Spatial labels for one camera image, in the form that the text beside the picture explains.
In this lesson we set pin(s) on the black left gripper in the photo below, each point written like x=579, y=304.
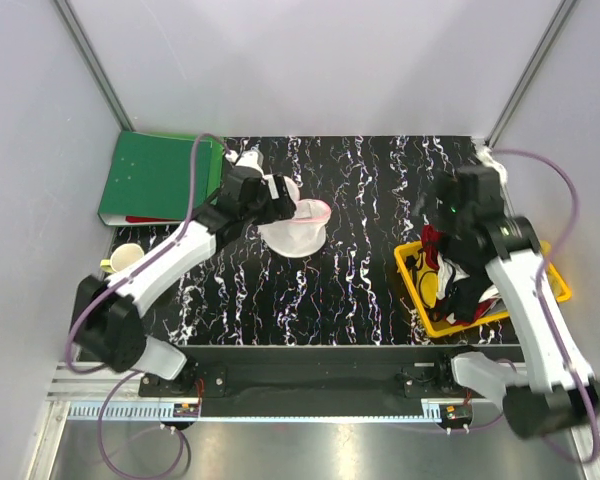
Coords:
x=278, y=209

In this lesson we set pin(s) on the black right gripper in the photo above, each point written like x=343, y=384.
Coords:
x=444, y=189

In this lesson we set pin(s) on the white pink mesh laundry bag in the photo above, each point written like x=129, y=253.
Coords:
x=302, y=235

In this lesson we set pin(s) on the black bra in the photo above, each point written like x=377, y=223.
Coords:
x=470, y=298

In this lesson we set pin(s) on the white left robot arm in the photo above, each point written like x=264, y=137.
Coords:
x=108, y=313

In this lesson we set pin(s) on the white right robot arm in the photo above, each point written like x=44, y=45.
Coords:
x=559, y=389

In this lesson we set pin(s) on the white garment in bin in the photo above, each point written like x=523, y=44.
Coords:
x=447, y=274

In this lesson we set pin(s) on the yellow plastic bin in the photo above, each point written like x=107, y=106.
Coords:
x=421, y=285

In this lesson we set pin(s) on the red folder under binder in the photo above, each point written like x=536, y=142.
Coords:
x=150, y=220

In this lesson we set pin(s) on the cream yellow mug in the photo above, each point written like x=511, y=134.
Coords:
x=122, y=257

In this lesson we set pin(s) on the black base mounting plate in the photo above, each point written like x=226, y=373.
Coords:
x=316, y=382

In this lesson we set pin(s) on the green ring binder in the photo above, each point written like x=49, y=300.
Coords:
x=150, y=177

